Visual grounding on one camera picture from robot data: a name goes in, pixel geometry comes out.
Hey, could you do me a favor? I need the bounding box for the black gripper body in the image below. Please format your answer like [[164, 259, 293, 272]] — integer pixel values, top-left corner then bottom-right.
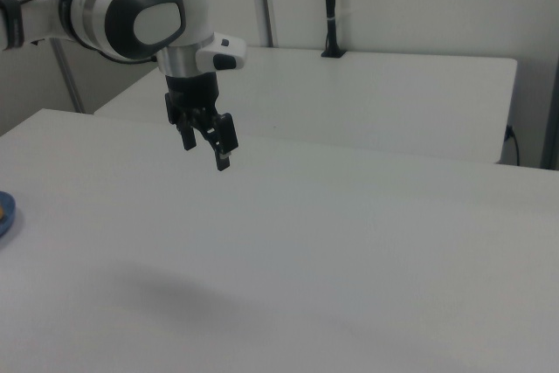
[[163, 72, 224, 128]]

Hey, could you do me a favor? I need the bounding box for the black wall power cable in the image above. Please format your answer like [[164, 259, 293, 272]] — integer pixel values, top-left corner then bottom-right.
[[505, 125, 522, 168]]

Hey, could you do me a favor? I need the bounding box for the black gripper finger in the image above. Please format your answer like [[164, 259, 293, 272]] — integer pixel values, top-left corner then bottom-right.
[[176, 109, 198, 152], [197, 108, 240, 173]]

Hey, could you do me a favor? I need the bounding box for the blue round plate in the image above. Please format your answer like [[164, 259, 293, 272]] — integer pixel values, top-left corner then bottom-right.
[[0, 190, 18, 241]]

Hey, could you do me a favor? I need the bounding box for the black pole with base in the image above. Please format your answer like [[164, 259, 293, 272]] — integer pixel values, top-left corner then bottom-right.
[[321, 0, 348, 60]]

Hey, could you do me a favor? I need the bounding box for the white side table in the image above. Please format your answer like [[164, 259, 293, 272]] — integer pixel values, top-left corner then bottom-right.
[[93, 45, 519, 165]]

